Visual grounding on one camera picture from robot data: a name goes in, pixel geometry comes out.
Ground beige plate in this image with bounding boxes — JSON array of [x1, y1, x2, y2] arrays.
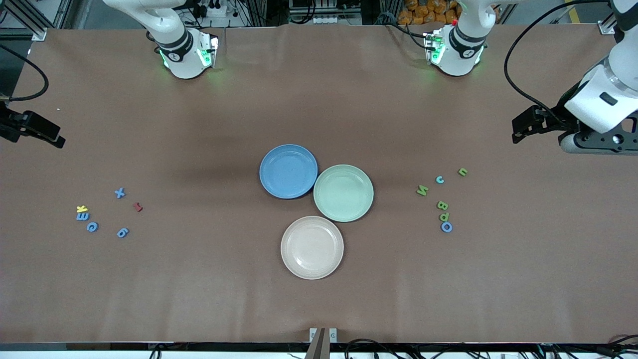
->
[[280, 215, 344, 280]]

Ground metal table edge bracket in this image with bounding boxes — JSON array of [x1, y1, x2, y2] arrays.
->
[[309, 328, 338, 344]]

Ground green plate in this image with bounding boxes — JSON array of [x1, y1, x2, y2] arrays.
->
[[313, 164, 374, 223]]

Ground grey camera pole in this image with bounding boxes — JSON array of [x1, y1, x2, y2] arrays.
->
[[304, 328, 325, 359]]

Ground blue plate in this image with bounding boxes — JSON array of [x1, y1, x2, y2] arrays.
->
[[259, 144, 319, 199]]

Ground bag of orange items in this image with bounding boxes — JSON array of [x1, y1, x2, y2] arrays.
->
[[397, 0, 459, 25]]

